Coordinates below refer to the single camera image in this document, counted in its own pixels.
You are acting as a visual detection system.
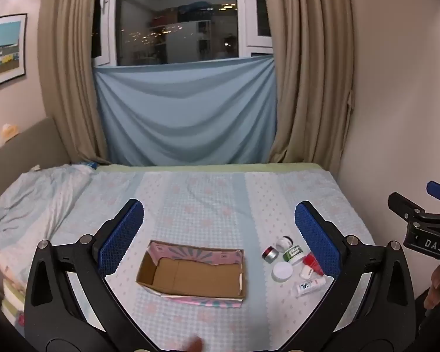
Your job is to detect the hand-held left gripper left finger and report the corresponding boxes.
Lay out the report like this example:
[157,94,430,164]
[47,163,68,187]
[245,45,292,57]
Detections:
[24,199,158,352]

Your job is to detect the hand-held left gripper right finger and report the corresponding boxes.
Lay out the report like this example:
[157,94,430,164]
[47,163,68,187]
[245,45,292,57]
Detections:
[282,201,417,352]

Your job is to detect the small red and white bottle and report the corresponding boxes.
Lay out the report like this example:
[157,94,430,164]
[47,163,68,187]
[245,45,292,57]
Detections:
[300,252,325,280]

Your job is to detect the cardboard box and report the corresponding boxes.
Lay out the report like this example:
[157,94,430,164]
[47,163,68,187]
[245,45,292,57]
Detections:
[136,240,247,309]

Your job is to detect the person's right hand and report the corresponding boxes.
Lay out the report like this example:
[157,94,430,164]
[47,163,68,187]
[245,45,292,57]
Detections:
[423,264,440,313]

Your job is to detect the white jar with green label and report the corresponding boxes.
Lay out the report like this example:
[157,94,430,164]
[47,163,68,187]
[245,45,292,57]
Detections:
[282,246,305,265]

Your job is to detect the round white jar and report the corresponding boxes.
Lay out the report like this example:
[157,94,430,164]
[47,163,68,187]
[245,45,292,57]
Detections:
[272,262,293,283]

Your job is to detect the white printed tube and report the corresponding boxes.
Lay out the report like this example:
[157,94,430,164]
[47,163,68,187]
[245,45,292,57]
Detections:
[291,278,326,297]

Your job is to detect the silver jar with red band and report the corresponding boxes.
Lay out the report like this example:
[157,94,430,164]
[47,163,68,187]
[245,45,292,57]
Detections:
[261,246,279,264]

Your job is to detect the checked bed sheet with bows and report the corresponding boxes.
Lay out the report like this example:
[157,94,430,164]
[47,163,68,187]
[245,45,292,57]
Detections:
[0,161,376,352]

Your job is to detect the light blue duvet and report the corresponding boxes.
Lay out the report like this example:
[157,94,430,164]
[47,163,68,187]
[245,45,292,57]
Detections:
[0,163,96,250]

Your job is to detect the stack of folded bedding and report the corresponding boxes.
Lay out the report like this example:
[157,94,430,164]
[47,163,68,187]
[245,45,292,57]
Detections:
[0,242,33,332]

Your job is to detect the grey bed headboard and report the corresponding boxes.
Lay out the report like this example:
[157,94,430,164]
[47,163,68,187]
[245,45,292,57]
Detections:
[0,117,72,235]

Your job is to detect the light blue hanging cloth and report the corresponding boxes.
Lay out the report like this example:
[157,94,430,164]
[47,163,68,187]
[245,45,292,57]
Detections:
[93,56,279,165]

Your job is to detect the beige curtain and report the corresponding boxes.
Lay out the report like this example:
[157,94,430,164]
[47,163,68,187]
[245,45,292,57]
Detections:
[37,0,112,165]
[260,0,354,171]

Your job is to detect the white framed window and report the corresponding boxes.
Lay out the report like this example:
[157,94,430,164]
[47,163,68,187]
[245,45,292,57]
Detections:
[92,0,275,67]

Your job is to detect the framed wall picture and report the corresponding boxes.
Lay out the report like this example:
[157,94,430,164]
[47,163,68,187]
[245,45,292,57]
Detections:
[0,13,27,92]

